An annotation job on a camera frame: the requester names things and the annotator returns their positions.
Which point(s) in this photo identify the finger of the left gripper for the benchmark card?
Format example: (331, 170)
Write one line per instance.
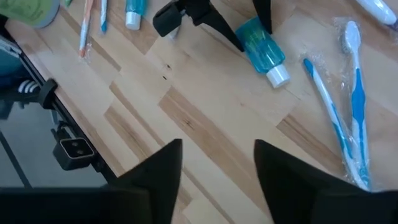
(211, 20)
(263, 14)

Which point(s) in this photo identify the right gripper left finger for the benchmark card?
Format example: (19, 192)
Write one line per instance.
(161, 174)

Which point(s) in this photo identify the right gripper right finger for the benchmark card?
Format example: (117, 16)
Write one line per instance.
(295, 193)

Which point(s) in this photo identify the blue mouthwash bottle white cap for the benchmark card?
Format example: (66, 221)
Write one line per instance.
(135, 7)
(261, 51)

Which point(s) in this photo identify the blue white toothbrush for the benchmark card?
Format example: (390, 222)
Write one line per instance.
(103, 18)
(323, 90)
(358, 102)

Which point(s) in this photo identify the orange white wrapped toothbrush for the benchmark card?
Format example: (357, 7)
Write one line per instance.
(84, 31)

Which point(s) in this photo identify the green disinfecting wipes canister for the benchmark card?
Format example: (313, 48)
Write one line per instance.
(28, 11)

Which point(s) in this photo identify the black table-level camera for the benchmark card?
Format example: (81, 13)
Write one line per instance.
(73, 154)

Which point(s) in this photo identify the black frame bracket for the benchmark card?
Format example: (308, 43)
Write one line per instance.
(46, 93)

